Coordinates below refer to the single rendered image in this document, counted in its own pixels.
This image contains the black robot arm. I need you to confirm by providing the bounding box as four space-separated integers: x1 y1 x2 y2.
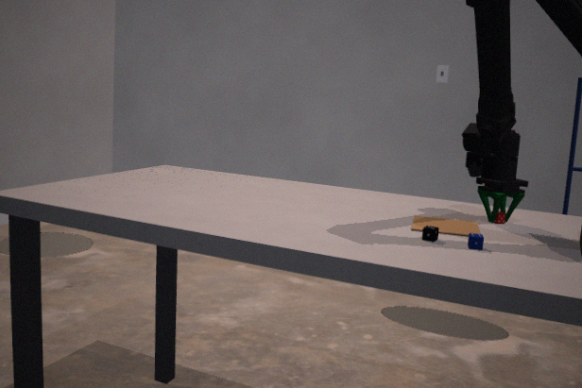
462 0 582 179

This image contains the red die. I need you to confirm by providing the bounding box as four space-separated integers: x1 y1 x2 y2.
494 211 505 224

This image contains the blue die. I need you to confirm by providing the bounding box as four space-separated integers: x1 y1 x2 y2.
468 233 484 250

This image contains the black die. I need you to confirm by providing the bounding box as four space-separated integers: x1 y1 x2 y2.
422 226 438 242

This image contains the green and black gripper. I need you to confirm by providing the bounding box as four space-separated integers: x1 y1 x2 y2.
476 155 528 223

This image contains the tan flat mat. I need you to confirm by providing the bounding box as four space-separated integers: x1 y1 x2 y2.
411 215 480 237

